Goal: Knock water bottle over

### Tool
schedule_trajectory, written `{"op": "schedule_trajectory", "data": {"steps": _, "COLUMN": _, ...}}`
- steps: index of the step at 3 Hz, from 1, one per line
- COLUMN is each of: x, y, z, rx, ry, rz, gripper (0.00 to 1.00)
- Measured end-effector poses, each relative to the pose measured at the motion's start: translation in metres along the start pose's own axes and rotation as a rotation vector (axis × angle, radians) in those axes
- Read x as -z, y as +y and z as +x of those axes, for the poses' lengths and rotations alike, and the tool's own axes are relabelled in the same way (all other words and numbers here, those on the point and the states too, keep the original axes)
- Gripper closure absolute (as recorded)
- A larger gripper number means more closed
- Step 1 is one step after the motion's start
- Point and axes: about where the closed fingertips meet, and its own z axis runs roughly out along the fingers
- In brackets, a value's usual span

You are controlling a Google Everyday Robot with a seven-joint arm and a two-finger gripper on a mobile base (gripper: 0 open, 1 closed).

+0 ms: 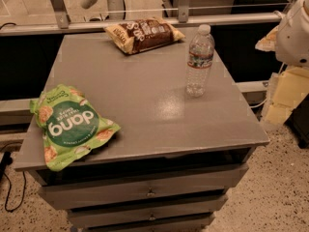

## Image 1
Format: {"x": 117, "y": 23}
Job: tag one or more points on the grey metal railing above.
{"x": 42, "y": 17}

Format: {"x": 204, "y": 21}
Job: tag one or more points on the green dang chips bag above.
{"x": 71, "y": 127}

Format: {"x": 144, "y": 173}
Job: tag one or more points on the bottom grey drawer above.
{"x": 159, "y": 225}

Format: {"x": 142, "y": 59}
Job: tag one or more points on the brown and yellow snack bag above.
{"x": 143, "y": 34}

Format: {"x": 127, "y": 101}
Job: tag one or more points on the grey drawer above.
{"x": 159, "y": 225}
{"x": 152, "y": 211}
{"x": 89, "y": 194}

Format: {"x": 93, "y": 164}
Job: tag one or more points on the grey drawer cabinet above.
{"x": 162, "y": 129}

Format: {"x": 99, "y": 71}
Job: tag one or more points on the clear plastic water bottle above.
{"x": 200, "y": 56}

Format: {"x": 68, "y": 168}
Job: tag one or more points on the middle grey drawer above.
{"x": 152, "y": 211}

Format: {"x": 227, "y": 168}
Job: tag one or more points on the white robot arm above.
{"x": 292, "y": 38}

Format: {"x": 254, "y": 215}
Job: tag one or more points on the top grey drawer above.
{"x": 89, "y": 194}

